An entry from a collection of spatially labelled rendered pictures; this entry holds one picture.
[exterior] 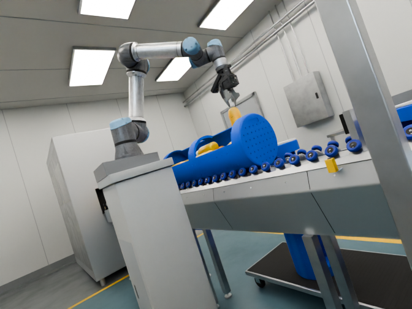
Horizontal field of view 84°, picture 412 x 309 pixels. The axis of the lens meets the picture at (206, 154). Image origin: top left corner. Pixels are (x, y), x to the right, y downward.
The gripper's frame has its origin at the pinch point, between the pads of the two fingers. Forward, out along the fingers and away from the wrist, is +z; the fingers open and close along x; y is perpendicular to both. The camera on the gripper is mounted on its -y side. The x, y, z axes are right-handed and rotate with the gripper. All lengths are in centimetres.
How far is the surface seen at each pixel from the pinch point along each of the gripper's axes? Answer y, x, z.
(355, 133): 54, -5, 32
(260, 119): 11.1, 5.6, 13.0
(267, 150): 11.3, 3.0, 29.7
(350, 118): 54, -5, 27
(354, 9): 71, -34, 4
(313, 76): -81, 306, -55
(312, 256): 25, -9, 78
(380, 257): 22, 64, 117
